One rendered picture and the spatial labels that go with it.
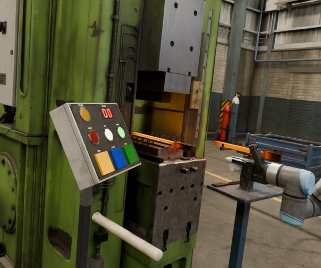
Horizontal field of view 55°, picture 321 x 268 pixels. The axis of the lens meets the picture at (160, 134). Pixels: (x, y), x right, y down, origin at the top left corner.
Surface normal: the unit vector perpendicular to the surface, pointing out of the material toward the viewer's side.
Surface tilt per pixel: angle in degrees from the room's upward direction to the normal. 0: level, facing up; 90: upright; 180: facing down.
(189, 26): 90
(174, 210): 90
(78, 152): 90
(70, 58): 89
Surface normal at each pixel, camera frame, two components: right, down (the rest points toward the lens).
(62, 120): -0.34, 0.09
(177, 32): 0.70, 0.16
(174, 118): -0.70, 0.02
